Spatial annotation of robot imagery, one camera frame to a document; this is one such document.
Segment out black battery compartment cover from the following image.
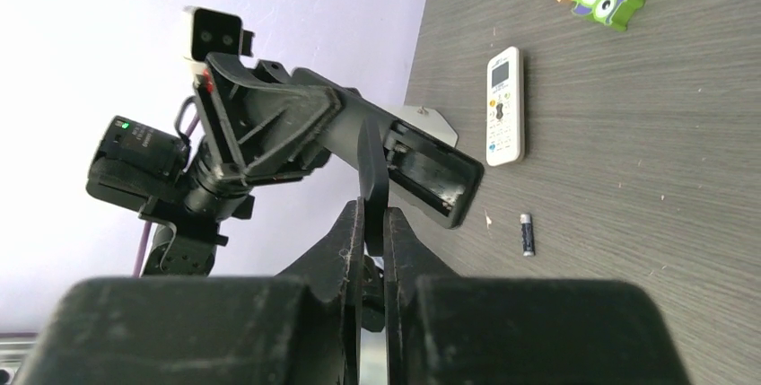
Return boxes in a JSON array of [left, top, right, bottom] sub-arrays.
[[357, 117, 389, 257]]

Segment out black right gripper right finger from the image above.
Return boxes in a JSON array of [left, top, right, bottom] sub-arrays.
[[383, 207, 689, 384]]

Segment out white remote control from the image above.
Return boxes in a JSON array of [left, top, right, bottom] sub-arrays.
[[485, 47, 525, 167]]

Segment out black remote control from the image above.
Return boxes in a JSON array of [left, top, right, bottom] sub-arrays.
[[292, 67, 485, 229]]

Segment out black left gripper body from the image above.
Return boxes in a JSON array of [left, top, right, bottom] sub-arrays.
[[186, 52, 333, 220]]

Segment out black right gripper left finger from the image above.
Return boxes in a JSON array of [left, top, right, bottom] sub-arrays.
[[15, 200, 364, 384]]

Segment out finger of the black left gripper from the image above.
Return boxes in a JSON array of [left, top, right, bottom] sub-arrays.
[[205, 53, 341, 187], [238, 59, 333, 91]]

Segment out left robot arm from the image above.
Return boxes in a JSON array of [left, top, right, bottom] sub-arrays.
[[86, 53, 342, 276]]

